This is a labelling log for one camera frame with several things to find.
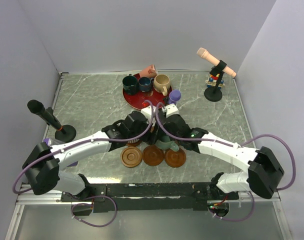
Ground wooden coaster five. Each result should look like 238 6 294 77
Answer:
164 148 186 168

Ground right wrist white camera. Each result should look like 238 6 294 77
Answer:
161 103 179 118

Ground grey striped mug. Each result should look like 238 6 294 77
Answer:
128 138 140 143

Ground purple box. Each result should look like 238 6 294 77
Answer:
42 137 79 168

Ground black stand of pink microphone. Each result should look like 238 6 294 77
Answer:
203 60 227 102

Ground dark green mug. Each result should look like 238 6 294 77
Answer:
122 74 139 96

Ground red round tray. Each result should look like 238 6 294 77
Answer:
122 73 172 110

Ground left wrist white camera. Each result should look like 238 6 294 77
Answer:
140 105 157 125

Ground wooden coaster six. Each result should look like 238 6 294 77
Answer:
142 145 164 167

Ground wrist white camera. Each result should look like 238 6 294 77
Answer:
140 105 157 125
161 103 179 118

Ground pink toy microphone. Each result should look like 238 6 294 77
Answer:
196 47 237 78

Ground aluminium rail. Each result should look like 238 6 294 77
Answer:
15 190 62 205

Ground purple toy microphone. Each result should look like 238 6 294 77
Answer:
167 89 182 105

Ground pink floral cup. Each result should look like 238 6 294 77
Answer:
139 64 158 78

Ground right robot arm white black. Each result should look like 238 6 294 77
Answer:
155 112 284 199

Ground wooden coaster one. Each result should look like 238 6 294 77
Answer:
126 141 142 147

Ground dark blue small cup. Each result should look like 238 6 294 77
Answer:
138 76 153 93

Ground teal glazed mug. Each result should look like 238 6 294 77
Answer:
155 135 180 152

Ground colourful toy car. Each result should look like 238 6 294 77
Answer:
205 74 225 89

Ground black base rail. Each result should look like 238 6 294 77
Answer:
60 182 239 213

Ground wooden coaster two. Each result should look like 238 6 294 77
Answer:
120 146 143 168

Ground beige ceramic mug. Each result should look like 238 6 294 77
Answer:
153 74 171 96

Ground black microphone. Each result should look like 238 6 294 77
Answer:
27 99 66 134

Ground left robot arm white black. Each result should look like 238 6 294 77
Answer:
22 110 154 201

